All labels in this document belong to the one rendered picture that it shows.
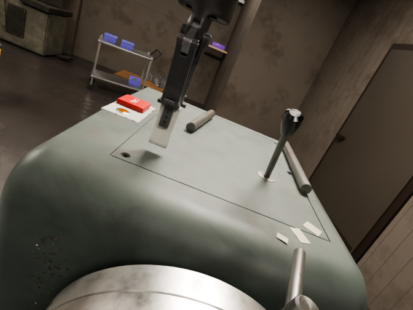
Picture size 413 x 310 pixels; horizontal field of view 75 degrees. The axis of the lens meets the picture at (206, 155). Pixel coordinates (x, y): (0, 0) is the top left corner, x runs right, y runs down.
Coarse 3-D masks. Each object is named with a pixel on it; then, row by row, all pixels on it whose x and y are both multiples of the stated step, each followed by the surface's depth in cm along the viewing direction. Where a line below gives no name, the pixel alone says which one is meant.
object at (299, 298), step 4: (296, 296) 18; (300, 296) 18; (304, 296) 18; (292, 300) 18; (296, 300) 18; (300, 300) 18; (304, 300) 18; (308, 300) 18; (288, 304) 18; (292, 304) 18; (296, 304) 17; (300, 304) 17; (304, 304) 18; (308, 304) 18; (312, 304) 18; (284, 308) 18; (288, 308) 18; (292, 308) 18; (296, 308) 17; (300, 308) 17; (304, 308) 17; (308, 308) 18; (312, 308) 18; (316, 308) 18
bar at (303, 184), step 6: (288, 144) 76; (288, 150) 71; (288, 156) 68; (294, 156) 66; (294, 162) 63; (294, 168) 60; (300, 168) 60; (294, 174) 59; (300, 174) 57; (300, 180) 54; (306, 180) 54; (300, 186) 53; (306, 186) 52; (306, 192) 53
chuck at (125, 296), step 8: (88, 296) 25; (96, 296) 25; (104, 296) 25; (112, 296) 25; (120, 296) 24; (128, 296) 24; (136, 296) 24; (144, 296) 24; (152, 296) 24; (160, 296) 24; (168, 296) 24; (176, 296) 25; (64, 304) 26; (72, 304) 25; (80, 304) 25; (88, 304) 24; (96, 304) 24; (104, 304) 24; (112, 304) 24; (120, 304) 24; (128, 304) 24; (136, 304) 23; (144, 304) 23; (152, 304) 24; (160, 304) 24; (168, 304) 24; (176, 304) 24; (184, 304) 24; (192, 304) 24; (200, 304) 24
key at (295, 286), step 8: (296, 248) 27; (296, 256) 26; (304, 256) 26; (296, 264) 24; (304, 264) 25; (296, 272) 23; (288, 280) 23; (296, 280) 22; (288, 288) 22; (296, 288) 21; (288, 296) 21
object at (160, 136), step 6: (162, 108) 41; (180, 108) 41; (174, 114) 41; (156, 120) 41; (174, 120) 41; (156, 126) 42; (174, 126) 42; (156, 132) 42; (162, 132) 42; (168, 132) 42; (150, 138) 43; (156, 138) 42; (162, 138) 42; (168, 138) 42; (156, 144) 43; (162, 144) 43
